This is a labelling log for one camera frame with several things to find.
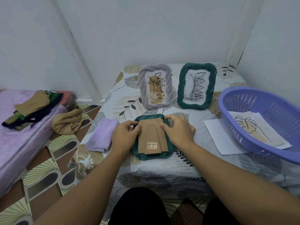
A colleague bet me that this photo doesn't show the purple plastic basket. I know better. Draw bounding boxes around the purple plastic basket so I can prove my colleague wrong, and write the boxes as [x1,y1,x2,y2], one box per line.
[218,86,300,165]

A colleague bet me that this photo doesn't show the person's left leg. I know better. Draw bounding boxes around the person's left leg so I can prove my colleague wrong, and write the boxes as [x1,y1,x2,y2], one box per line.
[108,187,172,225]

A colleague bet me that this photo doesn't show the tan crumpled garment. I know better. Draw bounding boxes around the tan crumpled garment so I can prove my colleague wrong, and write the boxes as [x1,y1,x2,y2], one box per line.
[51,109,83,135]

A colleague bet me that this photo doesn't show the leaf patterned tablecloth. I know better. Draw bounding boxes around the leaf patterned tablecloth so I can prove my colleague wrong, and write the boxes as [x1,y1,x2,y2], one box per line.
[75,63,300,225]

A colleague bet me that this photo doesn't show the blank white paper sheet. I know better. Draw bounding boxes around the blank white paper sheet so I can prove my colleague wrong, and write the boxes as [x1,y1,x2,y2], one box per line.
[204,111,249,155]

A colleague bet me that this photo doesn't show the lilac twisted picture frame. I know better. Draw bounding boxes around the lilac twisted picture frame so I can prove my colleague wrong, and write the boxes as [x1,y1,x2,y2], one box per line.
[138,64,174,110]

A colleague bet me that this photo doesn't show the person's leg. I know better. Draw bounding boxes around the person's leg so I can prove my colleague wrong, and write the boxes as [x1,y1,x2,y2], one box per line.
[202,197,242,225]
[108,187,172,225]

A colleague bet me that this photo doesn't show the person's right leg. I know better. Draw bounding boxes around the person's right leg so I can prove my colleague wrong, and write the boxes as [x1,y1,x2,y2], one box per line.
[202,197,242,225]

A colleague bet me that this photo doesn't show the green twisted picture frame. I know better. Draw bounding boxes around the green twisted picture frame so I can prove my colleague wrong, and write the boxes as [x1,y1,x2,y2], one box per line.
[177,63,218,110]

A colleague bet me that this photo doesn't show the dark green black garment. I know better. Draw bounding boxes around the dark green black garment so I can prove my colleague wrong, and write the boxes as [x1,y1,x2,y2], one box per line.
[1,91,64,132]

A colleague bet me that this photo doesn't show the tan folded garment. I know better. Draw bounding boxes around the tan folded garment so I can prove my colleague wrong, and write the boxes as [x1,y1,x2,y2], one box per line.
[15,90,51,116]

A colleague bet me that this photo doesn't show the pink folded cloth stack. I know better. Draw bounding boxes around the pink folded cloth stack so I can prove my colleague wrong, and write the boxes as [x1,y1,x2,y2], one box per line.
[55,90,78,108]

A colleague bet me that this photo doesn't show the pink fuzzy mattress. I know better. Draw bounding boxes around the pink fuzzy mattress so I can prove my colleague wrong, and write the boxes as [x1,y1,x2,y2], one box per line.
[0,89,78,199]

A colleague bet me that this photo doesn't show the person's left forearm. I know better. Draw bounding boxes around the person's left forearm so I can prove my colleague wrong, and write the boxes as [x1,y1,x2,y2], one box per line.
[34,147,132,225]

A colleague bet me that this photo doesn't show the person's right forearm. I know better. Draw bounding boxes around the person's right forearm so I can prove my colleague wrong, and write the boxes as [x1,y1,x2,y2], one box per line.
[175,140,300,225]

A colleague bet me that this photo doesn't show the person's right hand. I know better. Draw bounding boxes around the person's right hand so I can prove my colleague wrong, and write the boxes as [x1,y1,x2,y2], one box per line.
[160,114,196,150]

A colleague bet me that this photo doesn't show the lilac folded cloth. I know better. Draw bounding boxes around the lilac folded cloth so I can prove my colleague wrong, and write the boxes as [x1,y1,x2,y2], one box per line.
[85,118,120,153]

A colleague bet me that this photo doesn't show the white wall trim strip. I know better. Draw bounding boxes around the white wall trim strip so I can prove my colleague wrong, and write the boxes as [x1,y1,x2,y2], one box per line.
[225,0,267,66]

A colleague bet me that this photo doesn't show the green frame with cardboard back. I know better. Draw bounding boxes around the green frame with cardboard back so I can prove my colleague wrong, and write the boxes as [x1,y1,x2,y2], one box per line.
[131,113,175,161]

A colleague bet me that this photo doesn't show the person's left hand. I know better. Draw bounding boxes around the person's left hand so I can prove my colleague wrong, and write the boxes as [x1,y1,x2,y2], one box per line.
[111,120,142,155]

